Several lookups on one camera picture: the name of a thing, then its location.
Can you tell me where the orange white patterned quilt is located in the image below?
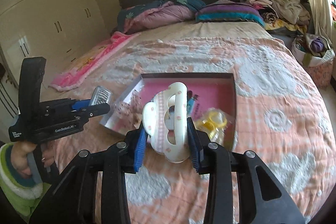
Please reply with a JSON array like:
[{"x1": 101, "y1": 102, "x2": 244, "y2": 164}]
[{"x1": 62, "y1": 36, "x2": 335, "y2": 223}]

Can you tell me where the purple teal striped pillow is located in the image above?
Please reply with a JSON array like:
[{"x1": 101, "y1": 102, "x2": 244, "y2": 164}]
[{"x1": 195, "y1": 0, "x2": 265, "y2": 28}]

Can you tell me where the pink dotted bow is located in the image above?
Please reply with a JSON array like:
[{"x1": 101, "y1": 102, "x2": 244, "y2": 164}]
[{"x1": 114, "y1": 90, "x2": 143, "y2": 131}]

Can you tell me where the left hand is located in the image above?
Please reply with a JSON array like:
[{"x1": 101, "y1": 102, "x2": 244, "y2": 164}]
[{"x1": 11, "y1": 141, "x2": 55, "y2": 180}]

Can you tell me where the yellow item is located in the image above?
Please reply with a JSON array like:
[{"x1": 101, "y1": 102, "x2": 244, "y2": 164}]
[{"x1": 194, "y1": 108, "x2": 232, "y2": 144}]

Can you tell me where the dark box with pink lining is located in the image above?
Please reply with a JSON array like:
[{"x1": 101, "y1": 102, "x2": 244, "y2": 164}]
[{"x1": 100, "y1": 73, "x2": 236, "y2": 150}]

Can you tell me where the white claw hair clip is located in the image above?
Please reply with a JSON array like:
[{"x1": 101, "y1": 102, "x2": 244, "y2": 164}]
[{"x1": 142, "y1": 82, "x2": 190, "y2": 163}]

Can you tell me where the pink purple folded duvet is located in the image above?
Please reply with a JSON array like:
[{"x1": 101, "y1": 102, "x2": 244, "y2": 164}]
[{"x1": 117, "y1": 0, "x2": 206, "y2": 34}]

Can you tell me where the blue printed packet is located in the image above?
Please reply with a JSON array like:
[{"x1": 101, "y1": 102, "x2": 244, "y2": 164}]
[{"x1": 186, "y1": 90, "x2": 199, "y2": 117}]

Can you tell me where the pink cartoon blanket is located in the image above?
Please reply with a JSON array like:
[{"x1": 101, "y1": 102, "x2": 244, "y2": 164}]
[{"x1": 49, "y1": 31, "x2": 141, "y2": 92}]

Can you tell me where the cream wardrobe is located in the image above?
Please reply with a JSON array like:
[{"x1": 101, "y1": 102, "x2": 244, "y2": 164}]
[{"x1": 0, "y1": 0, "x2": 106, "y2": 119}]

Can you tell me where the floral fabric bag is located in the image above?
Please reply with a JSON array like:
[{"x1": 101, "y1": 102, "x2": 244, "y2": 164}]
[{"x1": 291, "y1": 33, "x2": 335, "y2": 88}]

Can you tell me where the green striped sleeve forearm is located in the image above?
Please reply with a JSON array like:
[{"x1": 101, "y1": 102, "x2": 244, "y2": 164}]
[{"x1": 1, "y1": 143, "x2": 51, "y2": 222}]

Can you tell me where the pile of clothes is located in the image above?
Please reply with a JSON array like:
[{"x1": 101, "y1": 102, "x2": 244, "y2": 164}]
[{"x1": 241, "y1": 0, "x2": 313, "y2": 37}]

